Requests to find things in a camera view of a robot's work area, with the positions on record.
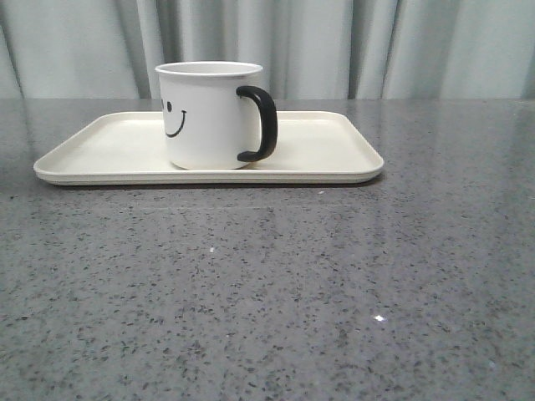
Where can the pale green pleated curtain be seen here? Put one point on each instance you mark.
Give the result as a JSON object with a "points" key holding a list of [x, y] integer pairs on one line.
{"points": [[307, 49]]}

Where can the cream rectangular plastic tray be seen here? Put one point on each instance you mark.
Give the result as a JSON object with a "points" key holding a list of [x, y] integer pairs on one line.
{"points": [[314, 147]]}

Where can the white smiley mug black handle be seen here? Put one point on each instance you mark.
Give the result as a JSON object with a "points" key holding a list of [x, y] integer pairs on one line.
{"points": [[216, 115]]}

